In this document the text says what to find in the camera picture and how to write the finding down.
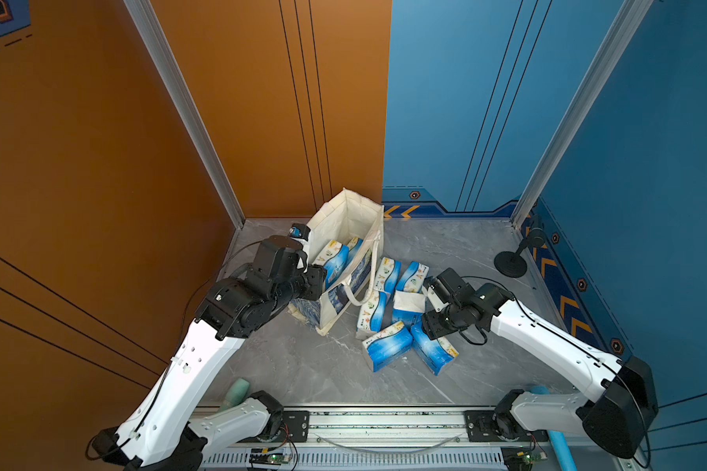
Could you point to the black mounting plate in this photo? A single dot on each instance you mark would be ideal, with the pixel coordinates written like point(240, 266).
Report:
point(294, 425)
point(481, 427)

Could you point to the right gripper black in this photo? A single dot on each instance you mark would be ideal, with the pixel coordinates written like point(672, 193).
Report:
point(431, 327)

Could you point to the blue tissue pack beside bag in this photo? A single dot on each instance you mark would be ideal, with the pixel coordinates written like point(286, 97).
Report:
point(371, 315)

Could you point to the right circuit board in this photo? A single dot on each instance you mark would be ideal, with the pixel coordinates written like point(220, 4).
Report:
point(518, 460)

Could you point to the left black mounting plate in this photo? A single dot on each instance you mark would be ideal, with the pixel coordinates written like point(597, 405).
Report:
point(294, 425)

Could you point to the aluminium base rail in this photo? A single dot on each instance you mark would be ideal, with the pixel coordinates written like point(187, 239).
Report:
point(389, 427)

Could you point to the white vented grille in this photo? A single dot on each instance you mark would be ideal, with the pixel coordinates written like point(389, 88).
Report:
point(327, 458)

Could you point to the blue tissue pack frontmost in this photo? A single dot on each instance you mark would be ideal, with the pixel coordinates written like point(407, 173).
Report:
point(334, 259)

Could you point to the blue tissue pack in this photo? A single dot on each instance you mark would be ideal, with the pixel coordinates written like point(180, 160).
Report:
point(387, 276)
point(371, 315)
point(413, 278)
point(436, 354)
point(387, 345)

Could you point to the white-topped tissue pack centre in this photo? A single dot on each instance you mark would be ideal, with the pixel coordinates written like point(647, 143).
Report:
point(408, 307)

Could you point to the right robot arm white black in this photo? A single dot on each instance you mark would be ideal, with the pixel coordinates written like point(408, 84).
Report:
point(614, 401)

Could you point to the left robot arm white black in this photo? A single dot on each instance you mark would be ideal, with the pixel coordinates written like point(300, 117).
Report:
point(231, 311)

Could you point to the blue tissue pack column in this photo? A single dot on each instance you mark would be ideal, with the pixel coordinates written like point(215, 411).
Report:
point(353, 245)

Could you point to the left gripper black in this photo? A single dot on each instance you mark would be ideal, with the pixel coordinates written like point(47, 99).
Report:
point(316, 282)

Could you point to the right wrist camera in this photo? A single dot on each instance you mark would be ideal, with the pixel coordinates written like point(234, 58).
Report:
point(447, 289)

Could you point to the black round stand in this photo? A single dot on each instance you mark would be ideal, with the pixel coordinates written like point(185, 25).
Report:
point(511, 263)

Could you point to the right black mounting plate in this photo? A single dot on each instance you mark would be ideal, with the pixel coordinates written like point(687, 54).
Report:
point(481, 427)

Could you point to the circuit board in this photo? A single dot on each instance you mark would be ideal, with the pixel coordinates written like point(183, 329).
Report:
point(263, 459)
point(518, 460)

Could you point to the left circuit board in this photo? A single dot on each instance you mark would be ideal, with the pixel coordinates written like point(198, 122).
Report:
point(263, 459)

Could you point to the cream canvas bag blue print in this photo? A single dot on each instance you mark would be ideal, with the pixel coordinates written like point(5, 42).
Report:
point(345, 238)

